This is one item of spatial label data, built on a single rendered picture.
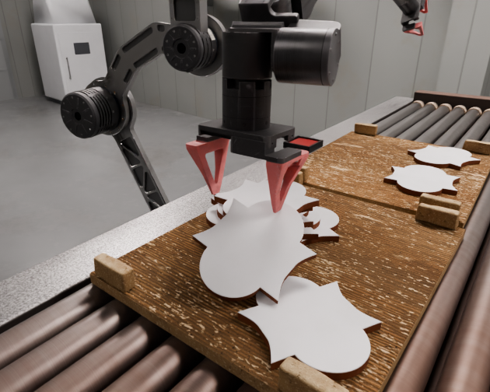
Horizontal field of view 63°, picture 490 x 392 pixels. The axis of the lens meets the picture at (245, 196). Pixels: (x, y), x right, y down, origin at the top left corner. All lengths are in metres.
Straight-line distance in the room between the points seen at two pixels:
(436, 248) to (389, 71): 3.16
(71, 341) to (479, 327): 0.44
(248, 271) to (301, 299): 0.06
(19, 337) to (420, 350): 0.42
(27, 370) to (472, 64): 3.12
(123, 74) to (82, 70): 4.84
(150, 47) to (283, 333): 1.28
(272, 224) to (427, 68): 3.18
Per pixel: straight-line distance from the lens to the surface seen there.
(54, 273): 0.60
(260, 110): 0.46
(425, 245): 0.61
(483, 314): 0.54
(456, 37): 3.28
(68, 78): 6.40
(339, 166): 0.87
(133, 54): 1.59
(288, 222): 0.49
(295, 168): 0.48
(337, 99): 3.97
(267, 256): 0.46
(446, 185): 0.81
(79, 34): 6.46
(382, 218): 0.66
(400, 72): 3.67
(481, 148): 1.07
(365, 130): 1.12
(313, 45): 0.42
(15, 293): 0.58
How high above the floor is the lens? 1.23
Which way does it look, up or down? 24 degrees down
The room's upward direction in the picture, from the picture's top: straight up
